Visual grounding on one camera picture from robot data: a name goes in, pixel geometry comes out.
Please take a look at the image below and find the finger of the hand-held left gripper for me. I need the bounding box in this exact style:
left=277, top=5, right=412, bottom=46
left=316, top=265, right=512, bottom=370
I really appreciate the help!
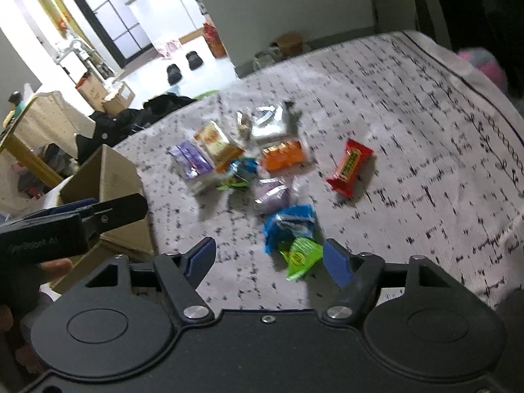
left=82, top=194, right=149, bottom=236
left=22, top=197, right=99, bottom=219

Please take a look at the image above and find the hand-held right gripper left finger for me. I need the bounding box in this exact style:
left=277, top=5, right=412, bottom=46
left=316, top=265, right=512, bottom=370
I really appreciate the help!
left=84, top=236, right=217, bottom=321

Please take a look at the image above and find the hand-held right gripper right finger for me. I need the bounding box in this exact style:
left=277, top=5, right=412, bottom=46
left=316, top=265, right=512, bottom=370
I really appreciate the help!
left=322, top=238, right=463, bottom=322

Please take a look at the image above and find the cardboard box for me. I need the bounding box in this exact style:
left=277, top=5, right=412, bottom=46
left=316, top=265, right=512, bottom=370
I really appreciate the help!
left=53, top=144, right=157, bottom=295

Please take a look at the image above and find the tan and orange snack packet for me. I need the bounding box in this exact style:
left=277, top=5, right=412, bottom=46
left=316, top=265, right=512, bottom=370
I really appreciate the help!
left=193, top=121, right=242, bottom=173

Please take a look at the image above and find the person's left hand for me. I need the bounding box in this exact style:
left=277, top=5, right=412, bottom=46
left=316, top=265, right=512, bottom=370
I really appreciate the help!
left=39, top=258, right=74, bottom=285

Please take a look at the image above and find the purple snack packet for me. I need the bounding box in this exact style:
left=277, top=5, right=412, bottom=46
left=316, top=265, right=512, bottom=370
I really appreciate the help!
left=169, top=140, right=215, bottom=195

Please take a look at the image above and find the black bag on floor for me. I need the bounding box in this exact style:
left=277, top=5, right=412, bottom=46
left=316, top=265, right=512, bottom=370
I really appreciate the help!
left=76, top=94, right=197, bottom=164

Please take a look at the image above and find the clear packet with purple pastry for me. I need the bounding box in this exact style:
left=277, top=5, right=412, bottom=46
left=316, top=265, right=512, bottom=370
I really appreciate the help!
left=252, top=177, right=301, bottom=217

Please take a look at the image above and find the wooden table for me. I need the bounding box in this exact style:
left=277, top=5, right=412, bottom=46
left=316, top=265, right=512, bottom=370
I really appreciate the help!
left=0, top=90, right=97, bottom=189

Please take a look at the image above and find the blue and green snack packet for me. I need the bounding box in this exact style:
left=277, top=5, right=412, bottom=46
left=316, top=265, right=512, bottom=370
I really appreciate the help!
left=217, top=156, right=259, bottom=191

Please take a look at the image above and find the red snack packet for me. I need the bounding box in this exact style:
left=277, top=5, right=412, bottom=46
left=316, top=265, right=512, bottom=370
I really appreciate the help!
left=326, top=138, right=375, bottom=199

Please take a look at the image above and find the small cardboard carton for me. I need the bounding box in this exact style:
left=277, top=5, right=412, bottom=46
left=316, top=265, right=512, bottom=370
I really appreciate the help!
left=102, top=82, right=136, bottom=115

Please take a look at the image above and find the small figurine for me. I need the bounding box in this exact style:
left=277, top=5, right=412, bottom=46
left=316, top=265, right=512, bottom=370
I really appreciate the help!
left=3, top=91, right=25, bottom=127

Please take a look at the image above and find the open cardboard carton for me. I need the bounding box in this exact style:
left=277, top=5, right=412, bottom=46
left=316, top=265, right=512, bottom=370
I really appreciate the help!
left=76, top=71, right=109, bottom=109

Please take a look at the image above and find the silver snack packet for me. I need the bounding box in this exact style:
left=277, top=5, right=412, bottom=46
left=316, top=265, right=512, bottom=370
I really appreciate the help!
left=248, top=100, right=301, bottom=144

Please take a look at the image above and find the pink plastic bag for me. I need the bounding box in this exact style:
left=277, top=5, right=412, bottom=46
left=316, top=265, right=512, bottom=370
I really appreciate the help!
left=156, top=39, right=183, bottom=59

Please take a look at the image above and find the red bag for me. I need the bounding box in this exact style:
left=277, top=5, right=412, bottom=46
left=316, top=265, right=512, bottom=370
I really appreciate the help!
left=202, top=22, right=227, bottom=59

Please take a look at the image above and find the black framed glass door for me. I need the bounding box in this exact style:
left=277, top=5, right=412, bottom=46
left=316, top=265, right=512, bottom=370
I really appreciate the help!
left=53, top=0, right=154, bottom=68

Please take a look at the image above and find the white kitchen counter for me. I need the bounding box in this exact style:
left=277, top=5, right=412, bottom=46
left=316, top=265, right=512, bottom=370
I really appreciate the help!
left=125, top=0, right=214, bottom=44

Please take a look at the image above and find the grey plastic bag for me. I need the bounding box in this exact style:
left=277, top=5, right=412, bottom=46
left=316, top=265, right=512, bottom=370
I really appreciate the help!
left=253, top=49, right=283, bottom=70

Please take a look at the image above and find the brown basket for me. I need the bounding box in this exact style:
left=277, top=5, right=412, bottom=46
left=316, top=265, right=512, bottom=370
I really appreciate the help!
left=276, top=33, right=306, bottom=52

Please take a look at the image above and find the dark hanging clothing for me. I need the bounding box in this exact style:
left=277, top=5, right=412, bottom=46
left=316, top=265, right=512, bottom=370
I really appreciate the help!
left=395, top=0, right=524, bottom=103

